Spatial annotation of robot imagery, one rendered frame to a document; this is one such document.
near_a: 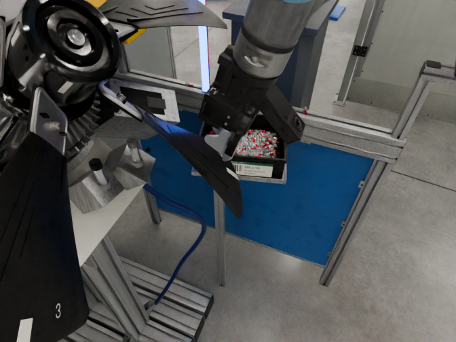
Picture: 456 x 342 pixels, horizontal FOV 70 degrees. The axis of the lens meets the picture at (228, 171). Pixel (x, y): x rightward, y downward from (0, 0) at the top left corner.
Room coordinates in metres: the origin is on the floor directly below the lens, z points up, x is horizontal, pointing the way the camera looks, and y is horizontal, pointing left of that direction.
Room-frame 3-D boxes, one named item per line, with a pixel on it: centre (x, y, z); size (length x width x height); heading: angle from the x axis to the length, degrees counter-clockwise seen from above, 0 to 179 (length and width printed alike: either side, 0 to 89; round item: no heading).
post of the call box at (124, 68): (0.94, 0.33, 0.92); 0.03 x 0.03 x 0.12; 68
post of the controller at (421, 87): (0.63, -0.43, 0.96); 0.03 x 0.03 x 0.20; 68
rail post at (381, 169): (0.63, -0.43, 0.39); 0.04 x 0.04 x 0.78; 68
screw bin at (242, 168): (0.61, -0.04, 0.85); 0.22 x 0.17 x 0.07; 83
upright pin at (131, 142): (0.46, 0.18, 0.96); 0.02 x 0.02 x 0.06
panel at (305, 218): (0.79, -0.03, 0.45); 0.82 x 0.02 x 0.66; 68
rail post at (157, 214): (0.96, 0.36, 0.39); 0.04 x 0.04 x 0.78; 68
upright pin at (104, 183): (0.38, 0.22, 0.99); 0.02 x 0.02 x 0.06
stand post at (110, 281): (0.41, 0.34, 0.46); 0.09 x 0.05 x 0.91; 158
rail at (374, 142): (0.79, -0.03, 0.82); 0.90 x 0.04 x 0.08; 68
